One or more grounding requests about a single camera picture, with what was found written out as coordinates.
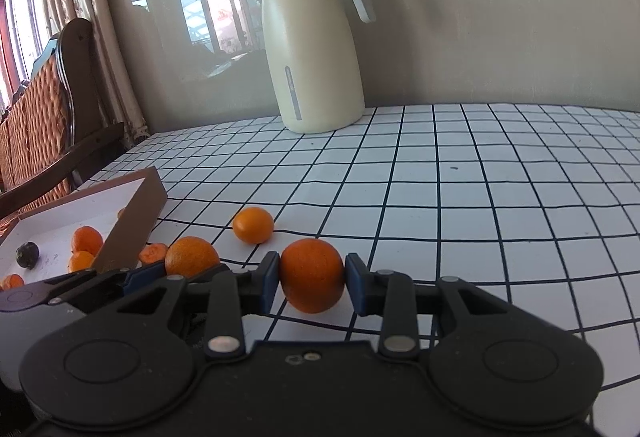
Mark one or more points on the small orange kumquat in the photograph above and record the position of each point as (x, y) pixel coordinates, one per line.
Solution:
(80, 260)

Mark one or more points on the small orange tangerine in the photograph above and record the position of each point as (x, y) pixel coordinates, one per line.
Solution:
(253, 225)

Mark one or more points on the white grid tablecloth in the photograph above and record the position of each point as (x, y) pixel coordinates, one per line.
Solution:
(537, 204)

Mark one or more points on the large orange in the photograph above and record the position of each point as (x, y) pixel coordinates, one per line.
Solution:
(190, 256)
(312, 275)

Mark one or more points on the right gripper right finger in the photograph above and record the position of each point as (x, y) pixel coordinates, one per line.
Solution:
(390, 295)

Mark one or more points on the beige patterned curtain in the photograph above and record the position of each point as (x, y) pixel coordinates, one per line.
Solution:
(116, 96)

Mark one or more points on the wrinkled tangerine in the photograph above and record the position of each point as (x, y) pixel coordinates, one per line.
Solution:
(11, 282)

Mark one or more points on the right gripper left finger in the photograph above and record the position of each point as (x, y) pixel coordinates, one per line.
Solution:
(233, 296)

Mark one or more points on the wooden sofa orange cushions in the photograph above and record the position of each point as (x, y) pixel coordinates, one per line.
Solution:
(55, 135)

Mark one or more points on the cut orange carrot piece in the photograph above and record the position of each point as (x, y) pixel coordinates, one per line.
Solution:
(153, 253)

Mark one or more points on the dark passion fruit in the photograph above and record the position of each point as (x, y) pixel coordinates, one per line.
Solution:
(27, 255)

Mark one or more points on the cream thermos jug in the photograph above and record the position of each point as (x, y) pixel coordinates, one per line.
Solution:
(313, 62)

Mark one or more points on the white tray brown rim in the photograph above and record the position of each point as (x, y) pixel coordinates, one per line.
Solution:
(124, 210)

